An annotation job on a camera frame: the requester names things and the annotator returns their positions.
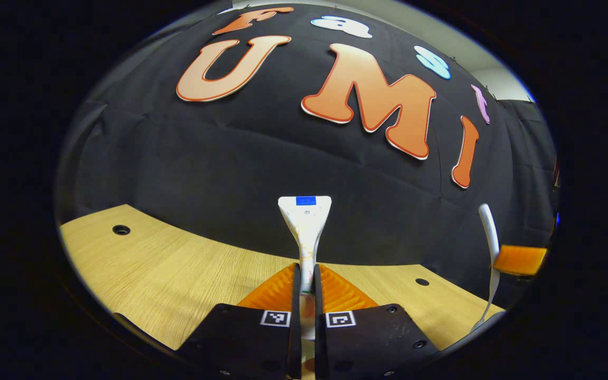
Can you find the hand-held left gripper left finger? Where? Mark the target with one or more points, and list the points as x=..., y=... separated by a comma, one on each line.
x=296, y=338

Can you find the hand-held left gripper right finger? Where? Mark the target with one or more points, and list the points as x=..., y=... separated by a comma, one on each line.
x=319, y=343

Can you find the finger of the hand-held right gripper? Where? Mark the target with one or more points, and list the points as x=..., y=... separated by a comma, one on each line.
x=520, y=259

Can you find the white toothbrush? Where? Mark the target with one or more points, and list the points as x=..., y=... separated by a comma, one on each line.
x=488, y=227

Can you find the white toothpaste tube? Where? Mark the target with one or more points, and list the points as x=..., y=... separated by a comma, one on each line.
x=305, y=227

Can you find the wooden desktop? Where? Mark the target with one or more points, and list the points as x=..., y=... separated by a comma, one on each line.
x=177, y=274

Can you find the black backdrop cloth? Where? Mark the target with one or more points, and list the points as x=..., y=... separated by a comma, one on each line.
x=230, y=158

